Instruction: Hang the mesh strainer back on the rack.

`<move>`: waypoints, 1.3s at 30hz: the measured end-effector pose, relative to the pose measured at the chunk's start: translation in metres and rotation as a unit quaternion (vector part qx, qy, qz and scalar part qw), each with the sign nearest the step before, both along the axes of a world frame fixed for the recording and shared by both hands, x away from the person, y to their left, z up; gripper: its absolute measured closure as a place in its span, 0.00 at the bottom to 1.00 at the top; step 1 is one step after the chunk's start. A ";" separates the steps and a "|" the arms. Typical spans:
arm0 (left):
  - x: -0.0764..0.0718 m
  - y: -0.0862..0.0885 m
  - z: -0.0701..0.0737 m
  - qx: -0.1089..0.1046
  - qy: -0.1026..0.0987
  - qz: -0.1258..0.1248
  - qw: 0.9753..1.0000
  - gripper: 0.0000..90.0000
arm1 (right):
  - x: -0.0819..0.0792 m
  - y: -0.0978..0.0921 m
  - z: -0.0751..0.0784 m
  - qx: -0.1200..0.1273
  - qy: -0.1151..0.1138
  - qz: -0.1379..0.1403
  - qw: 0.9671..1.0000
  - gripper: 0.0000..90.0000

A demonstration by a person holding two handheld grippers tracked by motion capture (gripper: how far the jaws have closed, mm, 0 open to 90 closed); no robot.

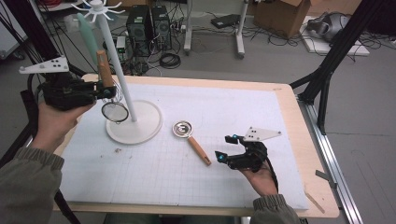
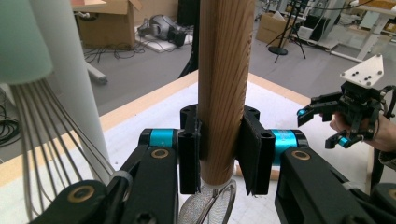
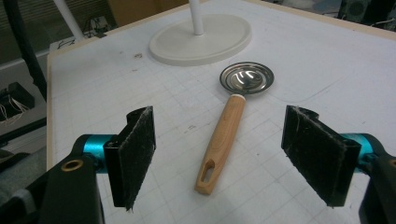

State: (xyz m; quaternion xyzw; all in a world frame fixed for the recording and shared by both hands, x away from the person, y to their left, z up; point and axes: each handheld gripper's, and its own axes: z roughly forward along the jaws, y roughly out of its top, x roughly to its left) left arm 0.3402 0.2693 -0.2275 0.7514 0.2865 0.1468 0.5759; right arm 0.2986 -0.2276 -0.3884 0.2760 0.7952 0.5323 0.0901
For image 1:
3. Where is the cardboard box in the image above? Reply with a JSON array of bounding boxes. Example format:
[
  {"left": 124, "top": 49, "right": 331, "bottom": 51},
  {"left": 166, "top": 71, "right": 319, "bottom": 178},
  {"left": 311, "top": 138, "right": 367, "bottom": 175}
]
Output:
[{"left": 252, "top": 0, "right": 313, "bottom": 39}]

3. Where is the whisk with mint green handle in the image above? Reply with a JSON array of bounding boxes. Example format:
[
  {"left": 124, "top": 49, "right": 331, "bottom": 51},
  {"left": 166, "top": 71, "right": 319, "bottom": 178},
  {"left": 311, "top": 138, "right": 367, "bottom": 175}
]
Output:
[{"left": 76, "top": 12, "right": 124, "bottom": 106}]

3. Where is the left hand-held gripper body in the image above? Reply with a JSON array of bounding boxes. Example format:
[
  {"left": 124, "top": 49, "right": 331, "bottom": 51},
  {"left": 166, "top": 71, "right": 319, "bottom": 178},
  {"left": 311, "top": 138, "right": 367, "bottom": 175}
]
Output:
[{"left": 18, "top": 55, "right": 98, "bottom": 112}]

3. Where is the small white power box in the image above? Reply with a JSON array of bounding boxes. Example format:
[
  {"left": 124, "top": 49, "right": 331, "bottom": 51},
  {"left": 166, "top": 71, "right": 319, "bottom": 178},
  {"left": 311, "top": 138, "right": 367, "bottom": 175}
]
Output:
[{"left": 115, "top": 35, "right": 127, "bottom": 54}]

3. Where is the round white table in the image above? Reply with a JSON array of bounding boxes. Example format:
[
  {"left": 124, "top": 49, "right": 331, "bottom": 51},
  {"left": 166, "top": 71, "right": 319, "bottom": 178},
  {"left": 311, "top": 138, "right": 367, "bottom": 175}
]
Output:
[{"left": 36, "top": 0, "right": 92, "bottom": 13}]

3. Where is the left hand-held gripper black cable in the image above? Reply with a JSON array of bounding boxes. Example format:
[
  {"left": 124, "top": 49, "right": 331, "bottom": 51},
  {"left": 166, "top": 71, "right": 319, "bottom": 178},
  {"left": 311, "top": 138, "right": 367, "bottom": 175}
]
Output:
[{"left": 20, "top": 74, "right": 82, "bottom": 224}]

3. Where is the aluminium rail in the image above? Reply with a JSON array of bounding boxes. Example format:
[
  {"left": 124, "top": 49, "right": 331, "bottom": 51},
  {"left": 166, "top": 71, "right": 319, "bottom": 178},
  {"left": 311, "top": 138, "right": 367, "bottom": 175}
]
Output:
[{"left": 298, "top": 99, "right": 364, "bottom": 224}]

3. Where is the black metal frame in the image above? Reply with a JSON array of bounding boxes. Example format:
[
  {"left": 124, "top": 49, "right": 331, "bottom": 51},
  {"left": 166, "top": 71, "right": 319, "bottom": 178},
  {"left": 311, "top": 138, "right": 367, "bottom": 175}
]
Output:
[
  {"left": 289, "top": 0, "right": 387, "bottom": 135},
  {"left": 0, "top": 0, "right": 87, "bottom": 170}
]

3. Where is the white utensil rack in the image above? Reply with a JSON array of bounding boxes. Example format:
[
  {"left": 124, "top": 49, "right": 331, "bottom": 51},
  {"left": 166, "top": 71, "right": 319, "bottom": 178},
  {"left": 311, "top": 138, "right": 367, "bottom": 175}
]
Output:
[{"left": 71, "top": 0, "right": 164, "bottom": 146}]

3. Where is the black flat device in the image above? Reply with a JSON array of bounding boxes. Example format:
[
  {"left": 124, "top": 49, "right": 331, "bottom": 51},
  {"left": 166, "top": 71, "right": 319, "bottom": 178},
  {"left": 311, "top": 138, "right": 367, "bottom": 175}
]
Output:
[{"left": 210, "top": 13, "right": 241, "bottom": 30}]

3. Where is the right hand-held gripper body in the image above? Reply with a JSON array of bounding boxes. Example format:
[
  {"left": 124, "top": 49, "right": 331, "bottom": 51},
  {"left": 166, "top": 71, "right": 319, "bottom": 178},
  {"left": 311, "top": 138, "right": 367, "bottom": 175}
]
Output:
[{"left": 227, "top": 126, "right": 283, "bottom": 174}]

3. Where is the coiled black cable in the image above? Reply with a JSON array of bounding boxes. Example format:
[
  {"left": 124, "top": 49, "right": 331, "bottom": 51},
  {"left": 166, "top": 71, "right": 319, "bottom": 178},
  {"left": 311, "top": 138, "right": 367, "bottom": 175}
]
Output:
[{"left": 159, "top": 52, "right": 182, "bottom": 70}]

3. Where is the person's right hand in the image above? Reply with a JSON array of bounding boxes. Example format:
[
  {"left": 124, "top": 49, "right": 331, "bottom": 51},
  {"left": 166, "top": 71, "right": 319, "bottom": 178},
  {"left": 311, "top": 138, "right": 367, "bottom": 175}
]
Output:
[{"left": 239, "top": 161, "right": 279, "bottom": 197}]

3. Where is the grey headset device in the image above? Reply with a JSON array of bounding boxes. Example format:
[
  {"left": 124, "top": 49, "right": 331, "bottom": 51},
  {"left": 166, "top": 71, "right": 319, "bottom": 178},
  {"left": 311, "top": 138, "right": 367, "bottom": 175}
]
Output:
[{"left": 305, "top": 11, "right": 351, "bottom": 43}]

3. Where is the black computer tower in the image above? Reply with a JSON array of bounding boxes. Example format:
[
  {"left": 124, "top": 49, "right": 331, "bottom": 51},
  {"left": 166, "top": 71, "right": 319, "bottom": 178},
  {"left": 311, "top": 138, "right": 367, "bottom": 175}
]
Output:
[
  {"left": 125, "top": 4, "right": 154, "bottom": 59},
  {"left": 150, "top": 5, "right": 173, "bottom": 51}
]

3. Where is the metal table bracket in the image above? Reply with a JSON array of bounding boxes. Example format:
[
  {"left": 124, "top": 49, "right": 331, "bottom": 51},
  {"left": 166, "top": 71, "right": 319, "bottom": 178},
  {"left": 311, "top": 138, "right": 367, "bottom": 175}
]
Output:
[{"left": 315, "top": 169, "right": 338, "bottom": 189}]

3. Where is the right hand-held gripper black cable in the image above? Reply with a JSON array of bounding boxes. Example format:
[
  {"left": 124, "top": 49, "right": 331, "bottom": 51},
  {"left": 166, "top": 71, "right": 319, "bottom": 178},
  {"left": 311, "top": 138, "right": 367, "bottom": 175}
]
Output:
[{"left": 265, "top": 156, "right": 280, "bottom": 194}]

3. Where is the white foam mat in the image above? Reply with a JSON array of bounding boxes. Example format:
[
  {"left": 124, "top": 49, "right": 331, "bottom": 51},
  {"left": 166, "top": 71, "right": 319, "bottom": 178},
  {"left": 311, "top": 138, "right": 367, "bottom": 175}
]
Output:
[{"left": 58, "top": 81, "right": 310, "bottom": 211}]

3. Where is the white stand leg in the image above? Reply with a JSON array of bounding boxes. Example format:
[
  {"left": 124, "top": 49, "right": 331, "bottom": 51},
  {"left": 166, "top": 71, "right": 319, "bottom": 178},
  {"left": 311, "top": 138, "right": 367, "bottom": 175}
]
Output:
[
  {"left": 183, "top": 0, "right": 194, "bottom": 57},
  {"left": 234, "top": 0, "right": 250, "bottom": 59}
]

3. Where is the hand-held gripper black cable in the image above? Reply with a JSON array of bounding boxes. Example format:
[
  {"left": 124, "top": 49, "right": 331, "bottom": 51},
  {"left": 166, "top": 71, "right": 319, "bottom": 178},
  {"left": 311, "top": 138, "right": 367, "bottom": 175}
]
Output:
[
  {"left": 20, "top": 74, "right": 82, "bottom": 224},
  {"left": 265, "top": 156, "right": 280, "bottom": 194}
]

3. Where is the mesh strainer with wooden handle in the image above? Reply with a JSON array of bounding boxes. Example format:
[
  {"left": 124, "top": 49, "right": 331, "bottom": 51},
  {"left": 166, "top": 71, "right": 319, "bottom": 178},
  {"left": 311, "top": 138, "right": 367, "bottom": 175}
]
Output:
[{"left": 95, "top": 49, "right": 130, "bottom": 125}]

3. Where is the steel egg separator wooden handle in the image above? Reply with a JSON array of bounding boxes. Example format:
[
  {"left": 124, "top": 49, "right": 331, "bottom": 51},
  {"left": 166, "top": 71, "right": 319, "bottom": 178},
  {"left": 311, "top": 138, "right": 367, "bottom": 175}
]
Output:
[{"left": 172, "top": 120, "right": 213, "bottom": 167}]

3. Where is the person's left hand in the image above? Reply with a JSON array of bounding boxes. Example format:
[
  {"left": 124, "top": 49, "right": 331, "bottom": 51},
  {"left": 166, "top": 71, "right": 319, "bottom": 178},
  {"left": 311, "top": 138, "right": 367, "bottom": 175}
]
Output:
[{"left": 30, "top": 100, "right": 98, "bottom": 154}]

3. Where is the white floor board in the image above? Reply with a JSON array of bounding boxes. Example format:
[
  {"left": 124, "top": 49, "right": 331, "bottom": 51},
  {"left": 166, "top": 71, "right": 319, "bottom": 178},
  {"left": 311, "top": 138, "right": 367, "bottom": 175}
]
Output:
[{"left": 299, "top": 15, "right": 371, "bottom": 57}]

